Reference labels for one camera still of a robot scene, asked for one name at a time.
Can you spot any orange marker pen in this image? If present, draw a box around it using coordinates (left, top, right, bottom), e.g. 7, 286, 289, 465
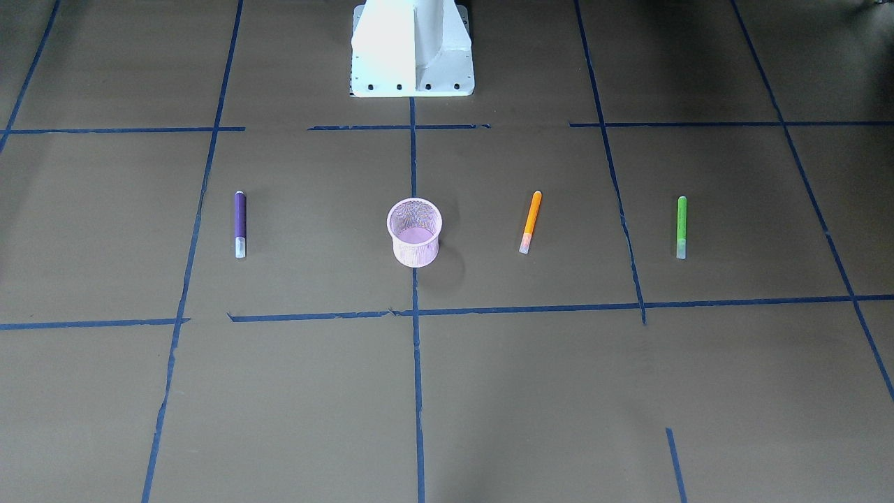
518, 190, 543, 254

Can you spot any pink mesh pen holder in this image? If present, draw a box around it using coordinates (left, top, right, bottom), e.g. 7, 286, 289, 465
386, 198, 443, 268

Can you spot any green marker pen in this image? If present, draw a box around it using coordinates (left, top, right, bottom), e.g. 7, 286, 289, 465
675, 196, 689, 260

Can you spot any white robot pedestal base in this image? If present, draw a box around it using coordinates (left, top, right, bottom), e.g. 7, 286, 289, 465
349, 1, 476, 99

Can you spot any purple marker pen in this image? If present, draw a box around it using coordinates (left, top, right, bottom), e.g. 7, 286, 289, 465
233, 191, 248, 260

